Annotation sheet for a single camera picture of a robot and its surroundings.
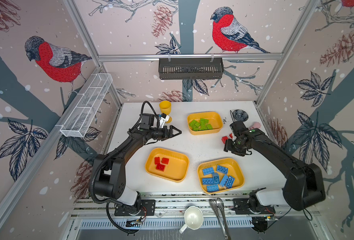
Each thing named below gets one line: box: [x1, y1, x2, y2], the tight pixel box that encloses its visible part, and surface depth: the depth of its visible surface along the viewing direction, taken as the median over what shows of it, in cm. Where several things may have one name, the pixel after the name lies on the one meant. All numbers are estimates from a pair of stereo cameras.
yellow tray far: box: [187, 111, 224, 136], surface depth 109 cm
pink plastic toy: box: [249, 121, 261, 130], surface depth 108 cm
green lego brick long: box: [189, 119, 201, 131], surface depth 109 cm
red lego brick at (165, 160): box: [161, 157, 169, 165], surface depth 92 cm
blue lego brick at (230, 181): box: [226, 175, 235, 189], surface depth 82 cm
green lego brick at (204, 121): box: [199, 118, 210, 126], surface depth 110 cm
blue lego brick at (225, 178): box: [219, 174, 229, 187], surface depth 81 cm
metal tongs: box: [209, 197, 231, 240], surface depth 70 cm
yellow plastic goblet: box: [159, 100, 173, 124], surface depth 102 cm
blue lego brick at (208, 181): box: [202, 177, 214, 185], surface depth 83 cm
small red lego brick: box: [154, 156, 160, 165], surface depth 92 cm
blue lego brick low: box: [206, 184, 220, 193], surface depth 81 cm
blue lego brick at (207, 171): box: [202, 167, 214, 176], surface depth 86 cm
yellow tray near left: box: [145, 147, 190, 183], surface depth 90 cm
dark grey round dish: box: [232, 109, 249, 122], surface depth 112 cm
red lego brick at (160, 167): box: [156, 163, 166, 172], surface depth 88 cm
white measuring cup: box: [179, 205, 204, 234], surface depth 71 cm
